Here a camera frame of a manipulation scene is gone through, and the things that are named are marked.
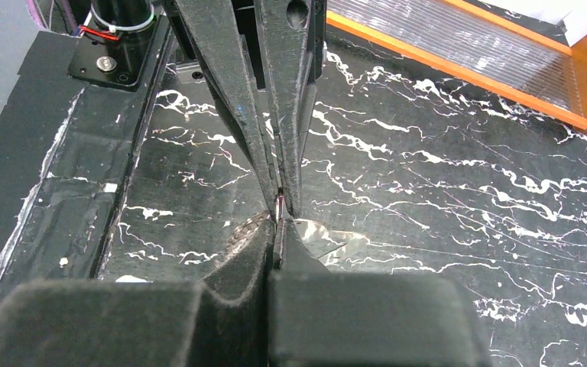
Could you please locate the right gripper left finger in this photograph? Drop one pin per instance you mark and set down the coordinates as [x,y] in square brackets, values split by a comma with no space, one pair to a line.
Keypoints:
[220,320]

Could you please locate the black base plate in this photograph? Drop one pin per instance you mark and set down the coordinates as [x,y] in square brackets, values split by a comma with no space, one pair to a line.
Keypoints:
[66,148]

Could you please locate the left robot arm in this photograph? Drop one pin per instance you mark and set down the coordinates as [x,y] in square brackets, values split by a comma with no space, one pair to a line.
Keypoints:
[260,59]

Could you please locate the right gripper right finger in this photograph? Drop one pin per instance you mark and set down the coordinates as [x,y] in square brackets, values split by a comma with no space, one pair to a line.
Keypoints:
[322,318]

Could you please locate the white keyring holder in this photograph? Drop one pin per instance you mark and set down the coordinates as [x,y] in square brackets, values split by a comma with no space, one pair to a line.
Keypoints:
[313,238]

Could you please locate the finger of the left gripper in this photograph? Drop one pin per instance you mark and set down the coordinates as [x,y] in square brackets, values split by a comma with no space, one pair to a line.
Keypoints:
[284,31]
[211,28]

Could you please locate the orange wooden rack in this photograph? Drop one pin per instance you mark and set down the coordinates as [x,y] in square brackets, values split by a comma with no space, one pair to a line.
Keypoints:
[479,47]

